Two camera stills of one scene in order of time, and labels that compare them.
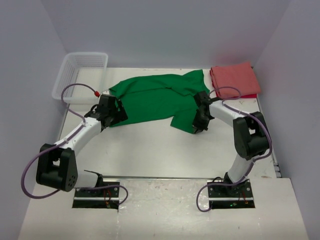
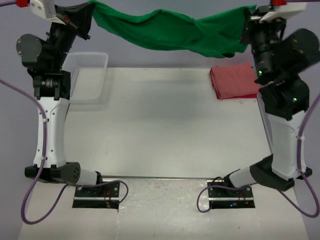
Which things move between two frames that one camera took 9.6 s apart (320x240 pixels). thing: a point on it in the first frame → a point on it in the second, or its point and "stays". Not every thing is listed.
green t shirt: [170, 97] → [220, 32]
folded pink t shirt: [240, 76] stays
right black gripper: [198, 127] → [252, 21]
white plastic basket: [88, 68] stays
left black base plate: [106, 197] stays
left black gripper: [120, 115] → [80, 16]
